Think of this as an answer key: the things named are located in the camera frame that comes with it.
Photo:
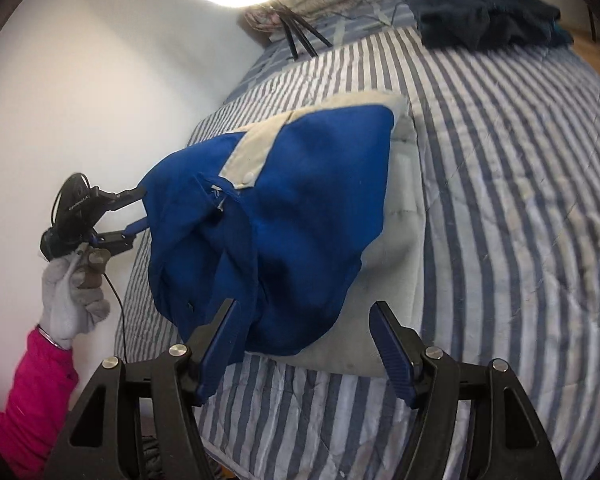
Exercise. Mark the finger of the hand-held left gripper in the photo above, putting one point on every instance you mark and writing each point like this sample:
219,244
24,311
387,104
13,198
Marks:
135,226
130,194

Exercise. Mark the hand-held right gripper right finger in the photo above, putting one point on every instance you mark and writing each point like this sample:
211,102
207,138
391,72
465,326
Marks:
390,355

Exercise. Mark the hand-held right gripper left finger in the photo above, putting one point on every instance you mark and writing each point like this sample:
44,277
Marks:
222,345

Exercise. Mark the beige and blue jacket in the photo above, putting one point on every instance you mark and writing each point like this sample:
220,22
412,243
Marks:
305,210

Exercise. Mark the person's left forearm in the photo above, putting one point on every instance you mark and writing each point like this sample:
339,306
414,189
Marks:
35,400

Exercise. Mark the pile of dark clothes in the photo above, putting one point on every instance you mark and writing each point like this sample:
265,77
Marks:
480,20

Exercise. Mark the person's left hand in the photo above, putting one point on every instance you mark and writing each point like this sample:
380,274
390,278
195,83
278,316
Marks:
65,300

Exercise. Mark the blue striped blanket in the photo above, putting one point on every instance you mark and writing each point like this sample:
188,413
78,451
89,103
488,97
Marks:
505,210

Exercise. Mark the black tripod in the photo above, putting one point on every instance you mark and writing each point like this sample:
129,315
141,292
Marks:
292,45

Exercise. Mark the checked blue grey bedsheet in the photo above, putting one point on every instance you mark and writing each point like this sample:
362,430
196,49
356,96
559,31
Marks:
365,22

